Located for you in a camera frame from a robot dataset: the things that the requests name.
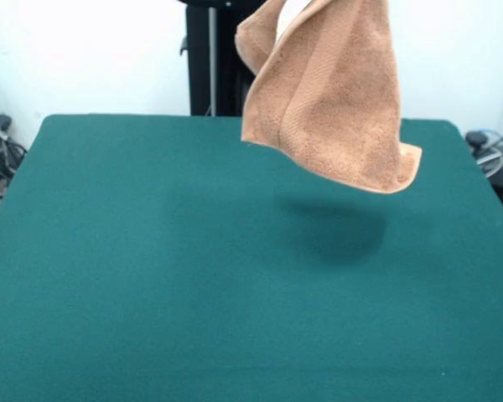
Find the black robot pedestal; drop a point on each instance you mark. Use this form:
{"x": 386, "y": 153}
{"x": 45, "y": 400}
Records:
{"x": 222, "y": 75}

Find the dark green table cloth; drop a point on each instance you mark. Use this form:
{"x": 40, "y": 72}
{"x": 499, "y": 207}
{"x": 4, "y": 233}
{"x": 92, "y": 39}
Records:
{"x": 151, "y": 293}

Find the orange terry towel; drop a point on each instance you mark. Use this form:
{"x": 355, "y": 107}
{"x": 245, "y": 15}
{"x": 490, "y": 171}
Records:
{"x": 339, "y": 104}

